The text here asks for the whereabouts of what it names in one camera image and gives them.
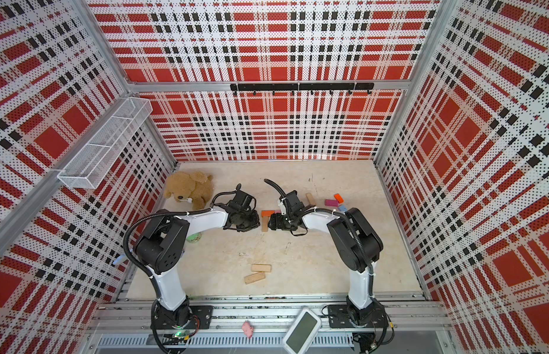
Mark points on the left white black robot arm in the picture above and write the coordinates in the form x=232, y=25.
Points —
x=155, y=244

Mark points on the white wire mesh basket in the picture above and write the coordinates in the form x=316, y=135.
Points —
x=89, y=166

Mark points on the wooden block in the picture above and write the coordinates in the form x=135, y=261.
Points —
x=265, y=268
x=255, y=277
x=311, y=199
x=264, y=224

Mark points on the blue toy with cord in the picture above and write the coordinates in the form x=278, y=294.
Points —
x=119, y=260

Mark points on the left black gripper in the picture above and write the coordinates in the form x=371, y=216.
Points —
x=254, y=224

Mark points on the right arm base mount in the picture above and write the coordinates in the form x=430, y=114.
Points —
x=373, y=324

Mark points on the green round toy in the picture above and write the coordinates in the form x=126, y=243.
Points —
x=194, y=238

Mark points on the magenta building block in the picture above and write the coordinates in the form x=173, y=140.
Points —
x=331, y=202

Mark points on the red-orange building block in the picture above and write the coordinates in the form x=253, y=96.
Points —
x=339, y=198

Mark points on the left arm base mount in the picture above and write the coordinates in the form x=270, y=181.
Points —
x=173, y=328

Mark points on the orange building block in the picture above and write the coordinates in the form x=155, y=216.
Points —
x=267, y=213

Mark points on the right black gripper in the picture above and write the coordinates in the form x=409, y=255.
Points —
x=275, y=223

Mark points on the pink block on rail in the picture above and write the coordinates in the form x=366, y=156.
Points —
x=247, y=329

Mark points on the white tablet device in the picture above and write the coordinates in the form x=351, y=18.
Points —
x=302, y=332

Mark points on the brown teddy bear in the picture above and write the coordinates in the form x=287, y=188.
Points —
x=195, y=187

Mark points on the black hook rail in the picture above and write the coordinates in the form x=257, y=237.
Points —
x=257, y=87

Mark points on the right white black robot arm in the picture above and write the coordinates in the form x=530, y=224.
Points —
x=356, y=242

